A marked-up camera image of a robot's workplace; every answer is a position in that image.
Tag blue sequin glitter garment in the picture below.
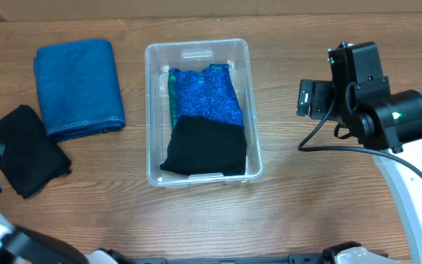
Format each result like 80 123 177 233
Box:
168 64 243 126

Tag black cloth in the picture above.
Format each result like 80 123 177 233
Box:
160 116 247 176
0 105 71 199

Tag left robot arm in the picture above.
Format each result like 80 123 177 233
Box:
0 144 118 264

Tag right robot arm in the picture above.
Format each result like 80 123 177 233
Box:
297 42 422 263

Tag folded blue denim jeans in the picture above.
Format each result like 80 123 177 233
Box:
33 39 125 142

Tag clear plastic storage bin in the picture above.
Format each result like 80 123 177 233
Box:
145 38 264 188

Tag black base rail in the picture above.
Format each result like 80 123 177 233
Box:
86 249 388 264

